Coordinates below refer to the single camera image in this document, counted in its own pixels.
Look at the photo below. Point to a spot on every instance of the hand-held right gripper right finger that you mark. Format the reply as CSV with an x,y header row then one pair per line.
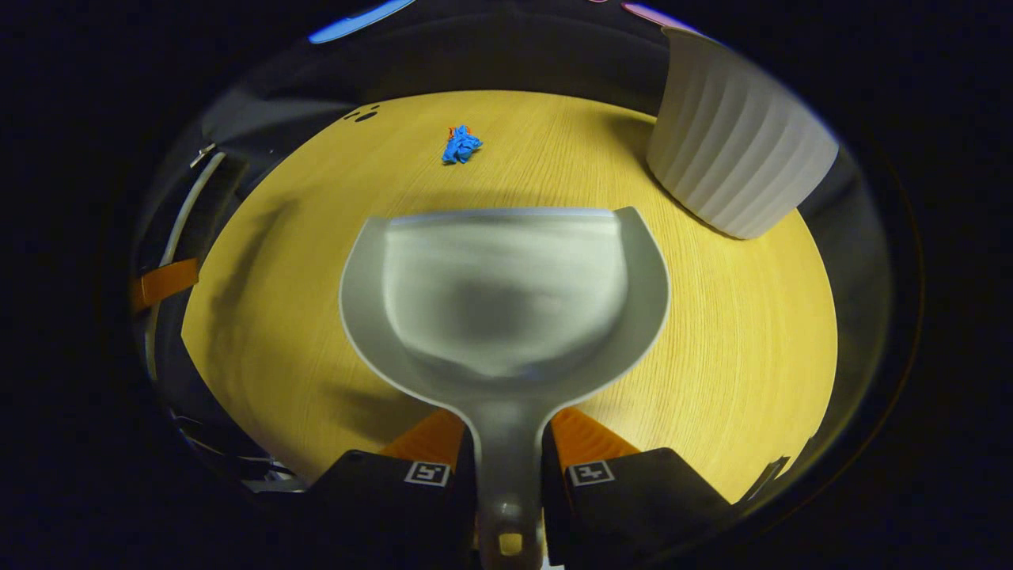
x,y
633,514

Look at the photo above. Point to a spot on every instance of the black backdrop cloth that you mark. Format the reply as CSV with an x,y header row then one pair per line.
x,y
514,55

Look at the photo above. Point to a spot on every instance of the white ribbed garbage bin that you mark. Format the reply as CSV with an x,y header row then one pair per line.
x,y
736,150

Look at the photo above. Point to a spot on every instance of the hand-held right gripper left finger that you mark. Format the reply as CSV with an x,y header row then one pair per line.
x,y
380,507

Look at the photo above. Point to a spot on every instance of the blue paper scrap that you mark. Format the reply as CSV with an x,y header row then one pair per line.
x,y
460,147

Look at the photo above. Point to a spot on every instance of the white plastic dustpan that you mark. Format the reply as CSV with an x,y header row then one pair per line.
x,y
506,285

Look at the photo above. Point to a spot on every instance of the silver metal clip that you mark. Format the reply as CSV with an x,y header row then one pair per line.
x,y
202,155

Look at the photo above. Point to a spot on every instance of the wooden desktop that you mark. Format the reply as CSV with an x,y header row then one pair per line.
x,y
712,317

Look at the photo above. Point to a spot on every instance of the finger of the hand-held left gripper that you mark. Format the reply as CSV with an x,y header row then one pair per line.
x,y
166,283

